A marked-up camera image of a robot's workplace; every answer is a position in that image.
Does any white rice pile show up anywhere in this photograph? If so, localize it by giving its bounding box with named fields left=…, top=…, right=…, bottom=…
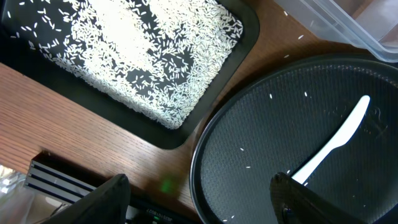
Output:
left=1, top=0, right=244, bottom=129

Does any black rectangular tray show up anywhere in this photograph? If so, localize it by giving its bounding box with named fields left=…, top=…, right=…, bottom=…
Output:
left=1, top=0, right=259, bottom=149

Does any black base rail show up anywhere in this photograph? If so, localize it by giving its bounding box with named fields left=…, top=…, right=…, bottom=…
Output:
left=24, top=152, right=197, bottom=224

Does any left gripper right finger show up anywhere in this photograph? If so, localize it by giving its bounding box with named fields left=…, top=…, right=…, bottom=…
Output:
left=269, top=172, right=364, bottom=224

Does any clear plastic waste bin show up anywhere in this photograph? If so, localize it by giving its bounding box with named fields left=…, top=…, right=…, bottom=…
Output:
left=275, top=0, right=397, bottom=63

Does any round black serving tray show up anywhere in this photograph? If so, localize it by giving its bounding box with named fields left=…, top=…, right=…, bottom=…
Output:
left=190, top=55, right=397, bottom=223

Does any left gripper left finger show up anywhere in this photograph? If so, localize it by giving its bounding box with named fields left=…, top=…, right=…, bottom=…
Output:
left=43, top=174, right=131, bottom=224

